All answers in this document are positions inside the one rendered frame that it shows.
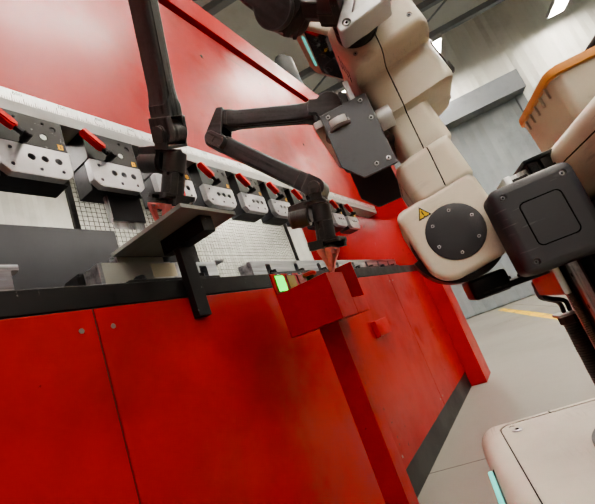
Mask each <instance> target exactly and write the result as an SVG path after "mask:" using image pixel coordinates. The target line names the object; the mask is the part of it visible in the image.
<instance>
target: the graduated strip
mask: <svg viewBox="0 0 595 504"><path fill-rule="evenodd" d="M0 97H2V98H5V99H9V100H12V101H15V102H19V103H22V104H25V105H28V106H32V107H35V108H38V109H42V110H45V111H48V112H52V113H55V114H58V115H62V116H65V117H68V118H72V119H75V120H78V121H82V122H85V123H88V124H92V125H95V126H98V127H102V128H105V129H108V130H112V131H115V132H118V133H122V134H125V135H128V136H132V137H135V138H138V139H142V140H145V141H148V142H152V143H153V140H152V135H151V134H148V133H145V132H142V131H139V130H136V129H133V128H129V127H126V126H123V125H120V124H117V123H114V122H111V121H108V120H104V119H101V118H98V117H95V116H92V115H89V114H86V113H83V112H79V111H76V110H73V109H70V108H67V107H64V106H61V105H58V104H55V103H51V102H48V101H45V100H42V99H39V98H36V97H33V96H30V95H26V94H23V93H20V92H17V91H14V90H11V89H8V88H5V87H1V86H0ZM174 149H182V152H185V153H188V154H192V155H195V156H198V157H202V158H205V159H208V160H212V161H215V162H218V163H222V164H225V165H228V166H232V167H235V168H238V169H242V170H245V171H248V172H252V173H255V174H258V175H262V176H265V177H268V178H272V177H270V176H268V175H266V174H264V173H262V172H260V171H258V170H255V169H253V168H251V167H249V166H247V165H245V164H242V163H239V162H235V161H232V160H229V159H226V158H223V157H220V156H217V155H214V154H210V153H207V152H204V151H201V150H198V149H195V148H192V147H189V146H186V147H180V148H174ZM272 179H274V178H272ZM328 196H332V197H335V198H338V199H342V200H345V201H348V202H352V203H355V204H358V205H362V206H365V207H368V208H372V209H375V207H374V206H373V205H370V204H366V203H363V202H360V201H357V200H354V199H351V198H348V197H345V196H342V195H338V194H335V193H332V192H329V195H328ZM375 210H376V209H375Z"/></svg>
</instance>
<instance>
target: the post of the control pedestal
mask: <svg viewBox="0 0 595 504"><path fill-rule="evenodd" d="M320 331H321V334H322V337H323V339H324V342H325V345H326V347H327V350H328V352H329V355H330V358H331V360H332V363H333V366H334V368H335V371H336V374H337V376H338V379H339V382H340V384H341V387H342V389H343V392H344V395H345V397H346V400H347V403H348V405H349V408H350V411H351V413H352V416H353V419H354V421H355V424H356V426H357V429H358V432H359V434H360V437H361V440H362V442H363V445H364V448H365V450H366V453H367V456H368V458H369V461H370V464H371V466H372V469H373V471H374V474H375V477H376V479H377V482H378V485H379V487H380V490H381V493H382V495H383V498H384V501H385V503H386V504H419V502H418V499H417V497H416V494H415V491H414V489H413V486H412V484H411V481H410V479H409V476H408V474H407V471H406V469H405V466H404V464H403V461H402V459H401V456H400V454H399V451H398V449H397V446H396V444H395V441H394V439H393V436H392V433H391V431H390V428H389V426H388V423H387V421H386V418H385V416H384V413H383V411H382V408H381V406H380V403H379V401H378V398H377V396H376V393H375V391H374V388H373V386H372V383H371V380H370V378H369V375H368V373H367V370H366V368H365V365H364V363H363V360H362V358H361V355H360V353H359V350H358V348H357V345H356V343H355V340H354V338H353V335H352V333H351V330H350V327H349V325H348V322H347V320H346V319H342V320H339V321H336V322H334V323H331V324H329V325H326V326H324V327H321V328H320Z"/></svg>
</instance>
